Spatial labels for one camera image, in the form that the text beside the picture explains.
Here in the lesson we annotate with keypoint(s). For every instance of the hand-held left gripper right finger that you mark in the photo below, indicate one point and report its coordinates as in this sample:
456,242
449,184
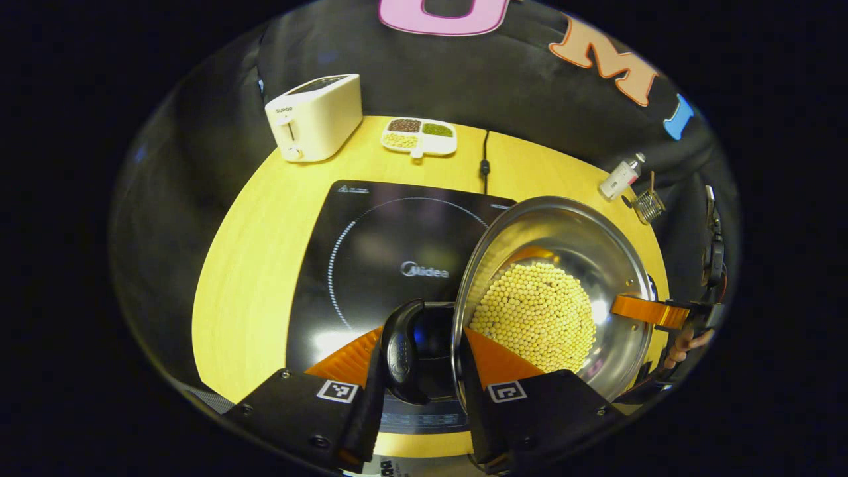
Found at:
474,411

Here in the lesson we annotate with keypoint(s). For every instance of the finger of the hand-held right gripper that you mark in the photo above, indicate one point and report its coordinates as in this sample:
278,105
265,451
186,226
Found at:
646,311

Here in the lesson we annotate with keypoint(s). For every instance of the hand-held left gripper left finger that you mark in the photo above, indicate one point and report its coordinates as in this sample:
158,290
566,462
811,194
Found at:
370,417

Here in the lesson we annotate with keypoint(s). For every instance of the pile of yellow soybeans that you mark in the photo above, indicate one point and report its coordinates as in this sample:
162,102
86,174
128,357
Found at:
536,311

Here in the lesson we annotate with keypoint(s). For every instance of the stainless steel pot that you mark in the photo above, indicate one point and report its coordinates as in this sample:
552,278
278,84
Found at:
570,232

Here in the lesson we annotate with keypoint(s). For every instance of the black induction cooktop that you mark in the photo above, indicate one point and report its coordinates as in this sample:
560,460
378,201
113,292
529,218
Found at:
384,245

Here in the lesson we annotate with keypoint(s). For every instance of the small glass jar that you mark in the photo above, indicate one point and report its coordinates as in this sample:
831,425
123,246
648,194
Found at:
649,207

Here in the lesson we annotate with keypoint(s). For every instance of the thin wooden stick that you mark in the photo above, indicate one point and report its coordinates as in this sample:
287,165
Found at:
652,182

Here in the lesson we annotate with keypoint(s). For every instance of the small white bottle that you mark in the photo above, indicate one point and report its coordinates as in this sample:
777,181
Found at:
619,177

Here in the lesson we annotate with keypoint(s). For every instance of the white divided dish with beans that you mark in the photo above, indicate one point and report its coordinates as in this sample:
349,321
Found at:
419,136

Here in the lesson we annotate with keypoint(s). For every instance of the white toaster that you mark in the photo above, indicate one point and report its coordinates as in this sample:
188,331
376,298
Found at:
318,116

